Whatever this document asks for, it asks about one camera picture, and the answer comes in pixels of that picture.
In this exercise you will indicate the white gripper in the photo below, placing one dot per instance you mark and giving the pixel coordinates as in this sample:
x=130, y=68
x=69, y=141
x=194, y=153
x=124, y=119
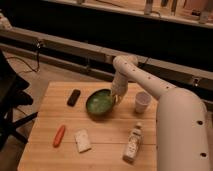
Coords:
x=119, y=87

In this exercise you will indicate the green ceramic bowl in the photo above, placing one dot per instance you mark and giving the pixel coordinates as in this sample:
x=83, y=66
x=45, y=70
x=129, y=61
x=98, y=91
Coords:
x=100, y=103

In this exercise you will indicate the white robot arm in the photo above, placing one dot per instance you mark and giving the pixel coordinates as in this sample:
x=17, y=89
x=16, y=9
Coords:
x=181, y=134

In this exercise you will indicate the white paper cup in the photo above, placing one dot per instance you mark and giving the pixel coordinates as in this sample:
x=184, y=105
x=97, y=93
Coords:
x=142, y=101

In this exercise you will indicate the black rectangular block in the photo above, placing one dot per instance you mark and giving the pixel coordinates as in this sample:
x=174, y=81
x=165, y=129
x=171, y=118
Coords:
x=73, y=97

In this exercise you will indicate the white squeeze bottle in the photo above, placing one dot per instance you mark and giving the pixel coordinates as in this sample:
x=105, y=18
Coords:
x=133, y=144

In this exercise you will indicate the white sponge block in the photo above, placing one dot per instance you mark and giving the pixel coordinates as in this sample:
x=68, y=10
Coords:
x=82, y=141

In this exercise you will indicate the orange carrot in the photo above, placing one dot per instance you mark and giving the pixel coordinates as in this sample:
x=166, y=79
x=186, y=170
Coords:
x=59, y=136

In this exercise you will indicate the black office chair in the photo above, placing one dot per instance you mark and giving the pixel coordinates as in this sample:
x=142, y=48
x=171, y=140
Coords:
x=12, y=94

